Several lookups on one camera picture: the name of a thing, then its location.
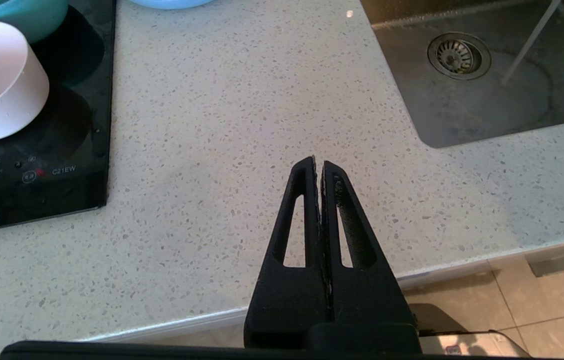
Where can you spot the teal bowl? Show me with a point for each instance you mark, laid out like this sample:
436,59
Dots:
37,17

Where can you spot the black induction cooktop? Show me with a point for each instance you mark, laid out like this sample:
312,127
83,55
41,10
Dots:
72,150

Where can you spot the blue plate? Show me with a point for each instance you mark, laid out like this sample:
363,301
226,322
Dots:
172,3

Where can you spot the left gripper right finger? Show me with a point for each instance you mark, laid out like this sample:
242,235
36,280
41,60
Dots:
367,300

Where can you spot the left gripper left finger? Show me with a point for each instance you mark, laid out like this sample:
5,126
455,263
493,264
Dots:
287,300

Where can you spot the round metal drain strainer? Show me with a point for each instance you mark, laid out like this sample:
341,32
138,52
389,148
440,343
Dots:
458,56

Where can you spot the stainless steel sink basin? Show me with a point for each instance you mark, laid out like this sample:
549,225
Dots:
487,110

